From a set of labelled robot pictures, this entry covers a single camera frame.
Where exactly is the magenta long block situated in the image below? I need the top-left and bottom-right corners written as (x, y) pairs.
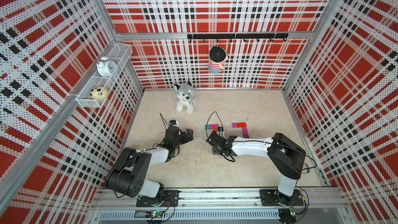
top-left (210, 124), bottom-right (219, 130)

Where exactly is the pink block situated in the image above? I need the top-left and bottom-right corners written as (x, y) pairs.
top-left (241, 127), bottom-right (249, 135)

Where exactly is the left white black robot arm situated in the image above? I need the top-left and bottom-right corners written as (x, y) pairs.
top-left (105, 124), bottom-right (194, 202)

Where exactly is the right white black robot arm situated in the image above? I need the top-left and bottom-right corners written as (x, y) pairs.
top-left (206, 131), bottom-right (307, 197)

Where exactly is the husky plush toy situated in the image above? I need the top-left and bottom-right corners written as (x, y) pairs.
top-left (174, 81), bottom-right (198, 114)

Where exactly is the left green circuit board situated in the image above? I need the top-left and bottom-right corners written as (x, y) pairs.
top-left (145, 210), bottom-right (164, 219)

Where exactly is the hanging doll with black hat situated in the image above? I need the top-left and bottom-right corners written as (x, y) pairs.
top-left (208, 46), bottom-right (228, 74)

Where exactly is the cream panda ball toy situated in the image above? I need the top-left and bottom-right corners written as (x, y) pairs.
top-left (90, 86), bottom-right (109, 101)

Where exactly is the right black controller puck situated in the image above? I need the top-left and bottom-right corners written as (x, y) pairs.
top-left (278, 207), bottom-right (296, 224)

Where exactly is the white alarm clock on shelf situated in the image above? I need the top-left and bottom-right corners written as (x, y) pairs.
top-left (96, 57), bottom-right (118, 78)

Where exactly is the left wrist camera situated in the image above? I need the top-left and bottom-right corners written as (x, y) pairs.
top-left (169, 120), bottom-right (179, 128)

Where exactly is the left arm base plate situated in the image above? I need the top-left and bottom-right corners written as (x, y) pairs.
top-left (136, 190), bottom-right (180, 207)

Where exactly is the aluminium front rail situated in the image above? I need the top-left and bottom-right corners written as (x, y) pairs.
top-left (87, 187), bottom-right (356, 224)

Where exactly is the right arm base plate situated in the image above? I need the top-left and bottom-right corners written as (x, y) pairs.
top-left (260, 189), bottom-right (304, 206)

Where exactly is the white wire wall shelf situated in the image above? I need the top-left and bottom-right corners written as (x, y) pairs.
top-left (76, 43), bottom-right (132, 108)

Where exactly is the black hook rail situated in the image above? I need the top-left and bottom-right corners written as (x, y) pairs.
top-left (187, 33), bottom-right (289, 40)

